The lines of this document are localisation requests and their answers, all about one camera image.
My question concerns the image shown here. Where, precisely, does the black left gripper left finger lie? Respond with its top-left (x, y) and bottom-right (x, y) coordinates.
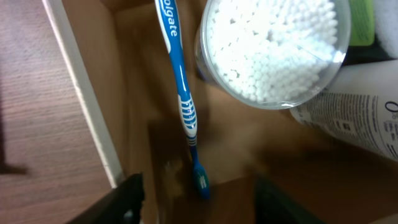
top-left (67, 174), bottom-right (145, 224)

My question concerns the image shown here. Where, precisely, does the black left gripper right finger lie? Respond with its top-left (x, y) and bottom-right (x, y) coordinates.
top-left (254, 177), bottom-right (325, 224)

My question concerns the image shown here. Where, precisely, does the white cream tube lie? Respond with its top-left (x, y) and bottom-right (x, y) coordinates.
top-left (290, 60), bottom-right (397, 161)

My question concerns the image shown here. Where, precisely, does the white cardboard box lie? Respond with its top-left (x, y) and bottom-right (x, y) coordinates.
top-left (44, 0), bottom-right (397, 223)

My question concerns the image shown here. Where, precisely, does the dark blue spray bottle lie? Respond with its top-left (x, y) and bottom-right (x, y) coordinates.
top-left (343, 0), bottom-right (397, 66)

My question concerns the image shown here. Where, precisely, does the blue white toothbrush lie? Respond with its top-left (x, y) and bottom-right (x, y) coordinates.
top-left (154, 0), bottom-right (210, 199)

